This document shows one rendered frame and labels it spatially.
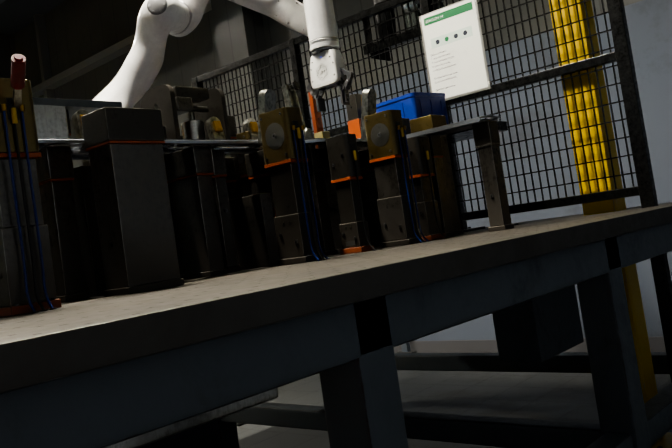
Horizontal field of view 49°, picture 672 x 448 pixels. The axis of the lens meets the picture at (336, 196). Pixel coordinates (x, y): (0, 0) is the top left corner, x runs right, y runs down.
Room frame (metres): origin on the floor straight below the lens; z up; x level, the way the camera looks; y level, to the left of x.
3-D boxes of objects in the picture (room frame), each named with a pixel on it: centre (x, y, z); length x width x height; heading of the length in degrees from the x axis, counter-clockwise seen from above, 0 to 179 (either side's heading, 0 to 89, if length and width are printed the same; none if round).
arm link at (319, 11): (2.08, -0.03, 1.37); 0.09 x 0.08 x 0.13; 173
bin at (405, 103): (2.46, -0.25, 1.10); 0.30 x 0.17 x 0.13; 41
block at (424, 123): (2.20, -0.31, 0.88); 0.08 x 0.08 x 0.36; 50
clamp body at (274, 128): (1.65, 0.09, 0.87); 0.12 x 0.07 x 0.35; 50
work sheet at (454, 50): (2.43, -0.46, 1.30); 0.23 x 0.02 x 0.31; 50
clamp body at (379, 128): (1.89, -0.16, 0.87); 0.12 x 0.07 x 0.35; 50
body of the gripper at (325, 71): (2.08, -0.03, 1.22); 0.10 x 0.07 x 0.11; 50
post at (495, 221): (1.95, -0.42, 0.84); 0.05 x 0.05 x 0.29; 50
